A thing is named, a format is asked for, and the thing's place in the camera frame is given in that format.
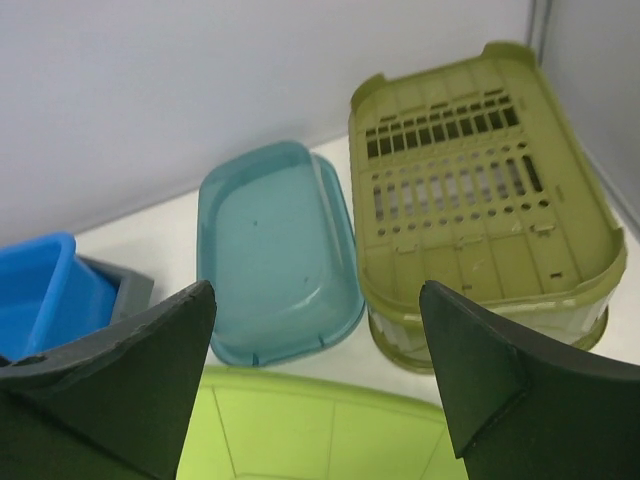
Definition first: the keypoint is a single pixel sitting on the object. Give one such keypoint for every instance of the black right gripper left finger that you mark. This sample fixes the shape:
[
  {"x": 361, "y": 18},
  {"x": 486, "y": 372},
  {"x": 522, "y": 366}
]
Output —
[{"x": 115, "y": 404}]

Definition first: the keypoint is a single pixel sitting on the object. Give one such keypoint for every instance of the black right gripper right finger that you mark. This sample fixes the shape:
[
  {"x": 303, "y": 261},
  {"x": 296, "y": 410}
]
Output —
[{"x": 521, "y": 405}]

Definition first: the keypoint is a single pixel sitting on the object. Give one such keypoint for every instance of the teal transparent plastic tub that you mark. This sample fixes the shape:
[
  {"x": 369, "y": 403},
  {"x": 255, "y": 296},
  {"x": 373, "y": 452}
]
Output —
[{"x": 275, "y": 240}]

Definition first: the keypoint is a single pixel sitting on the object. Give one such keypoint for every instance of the olive green slotted container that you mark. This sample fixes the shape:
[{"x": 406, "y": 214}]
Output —
[{"x": 469, "y": 174}]

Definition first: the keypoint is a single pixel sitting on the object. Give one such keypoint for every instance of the grey plastic bin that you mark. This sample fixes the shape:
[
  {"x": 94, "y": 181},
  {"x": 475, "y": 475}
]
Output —
[{"x": 133, "y": 289}]

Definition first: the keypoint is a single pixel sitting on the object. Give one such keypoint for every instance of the blue plastic tub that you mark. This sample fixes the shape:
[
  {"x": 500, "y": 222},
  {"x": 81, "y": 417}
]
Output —
[{"x": 49, "y": 296}]

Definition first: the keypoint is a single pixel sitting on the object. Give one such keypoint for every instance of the lime green plastic tub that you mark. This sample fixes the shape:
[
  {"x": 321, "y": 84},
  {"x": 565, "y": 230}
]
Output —
[{"x": 254, "y": 424}]

